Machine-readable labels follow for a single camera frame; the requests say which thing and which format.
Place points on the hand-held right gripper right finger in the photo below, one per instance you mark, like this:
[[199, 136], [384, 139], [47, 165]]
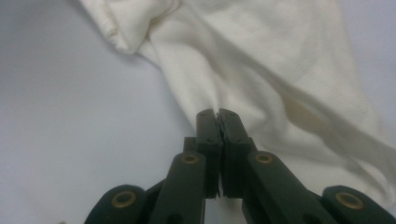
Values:
[[236, 146]]

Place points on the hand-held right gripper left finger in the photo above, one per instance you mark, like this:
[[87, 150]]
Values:
[[205, 140]]

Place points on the white t-shirt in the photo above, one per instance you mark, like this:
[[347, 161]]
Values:
[[249, 62]]

